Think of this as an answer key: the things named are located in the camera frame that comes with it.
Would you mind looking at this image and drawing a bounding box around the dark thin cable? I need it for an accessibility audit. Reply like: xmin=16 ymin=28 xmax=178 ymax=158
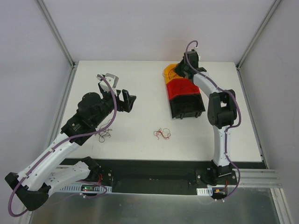
xmin=97 ymin=119 xmax=113 ymax=143

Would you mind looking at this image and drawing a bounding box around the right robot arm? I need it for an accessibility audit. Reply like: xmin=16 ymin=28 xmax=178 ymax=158
xmin=174 ymin=50 xmax=240 ymax=186

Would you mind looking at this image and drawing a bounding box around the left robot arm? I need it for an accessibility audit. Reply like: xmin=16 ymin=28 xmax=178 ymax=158
xmin=5 ymin=90 xmax=136 ymax=217

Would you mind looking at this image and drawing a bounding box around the yellow plastic bin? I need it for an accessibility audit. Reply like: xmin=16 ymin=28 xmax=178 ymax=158
xmin=162 ymin=63 xmax=183 ymax=84

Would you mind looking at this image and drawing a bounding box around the red plastic bin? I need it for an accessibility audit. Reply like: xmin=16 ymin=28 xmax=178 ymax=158
xmin=166 ymin=78 xmax=200 ymax=100

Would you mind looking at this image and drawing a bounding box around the black plastic bin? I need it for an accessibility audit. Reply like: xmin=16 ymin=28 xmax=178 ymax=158
xmin=169 ymin=93 xmax=206 ymax=119

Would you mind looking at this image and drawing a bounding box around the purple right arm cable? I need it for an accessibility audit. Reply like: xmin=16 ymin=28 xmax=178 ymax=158
xmin=185 ymin=40 xmax=242 ymax=201

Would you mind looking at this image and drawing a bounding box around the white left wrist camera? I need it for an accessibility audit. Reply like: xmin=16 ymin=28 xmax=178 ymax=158
xmin=97 ymin=73 xmax=119 ymax=96

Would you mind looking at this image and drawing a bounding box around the white slotted cable duct left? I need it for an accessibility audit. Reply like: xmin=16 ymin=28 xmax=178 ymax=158
xmin=57 ymin=183 xmax=112 ymax=194

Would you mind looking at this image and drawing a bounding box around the white slotted cable duct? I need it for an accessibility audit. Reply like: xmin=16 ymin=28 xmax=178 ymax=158
xmin=57 ymin=183 xmax=112 ymax=194
xmin=196 ymin=187 xmax=213 ymax=196

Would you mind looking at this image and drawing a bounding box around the right aluminium frame post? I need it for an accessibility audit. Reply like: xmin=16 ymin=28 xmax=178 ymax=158
xmin=236 ymin=0 xmax=283 ymax=70

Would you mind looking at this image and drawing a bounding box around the aluminium frame post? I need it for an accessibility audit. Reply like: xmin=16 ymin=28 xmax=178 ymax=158
xmin=236 ymin=0 xmax=283 ymax=70
xmin=35 ymin=0 xmax=76 ymax=68

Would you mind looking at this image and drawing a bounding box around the left aluminium frame post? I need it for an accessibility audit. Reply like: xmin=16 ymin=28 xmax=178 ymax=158
xmin=35 ymin=0 xmax=76 ymax=68

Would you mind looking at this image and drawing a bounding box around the white slotted cable duct right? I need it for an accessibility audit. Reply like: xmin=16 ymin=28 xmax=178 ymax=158
xmin=196 ymin=187 xmax=213 ymax=196

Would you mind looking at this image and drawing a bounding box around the aluminium rail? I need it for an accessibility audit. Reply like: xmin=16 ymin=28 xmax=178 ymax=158
xmin=239 ymin=169 xmax=282 ymax=188

